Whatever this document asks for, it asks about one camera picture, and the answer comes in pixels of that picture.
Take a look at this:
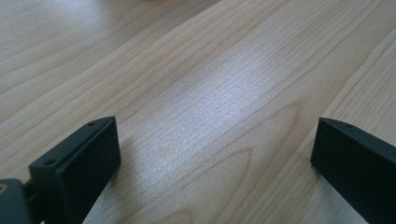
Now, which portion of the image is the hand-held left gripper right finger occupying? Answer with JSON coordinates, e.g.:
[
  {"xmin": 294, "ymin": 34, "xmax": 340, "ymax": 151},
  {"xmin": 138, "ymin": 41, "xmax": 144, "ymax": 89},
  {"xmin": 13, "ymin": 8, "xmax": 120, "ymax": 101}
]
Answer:
[{"xmin": 310, "ymin": 117, "xmax": 396, "ymax": 224}]

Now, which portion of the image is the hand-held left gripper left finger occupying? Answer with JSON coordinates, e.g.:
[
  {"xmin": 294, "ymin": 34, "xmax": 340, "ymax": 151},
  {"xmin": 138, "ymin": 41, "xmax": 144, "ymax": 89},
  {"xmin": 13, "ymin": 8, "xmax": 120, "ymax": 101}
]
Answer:
[{"xmin": 28, "ymin": 116, "xmax": 122, "ymax": 224}]

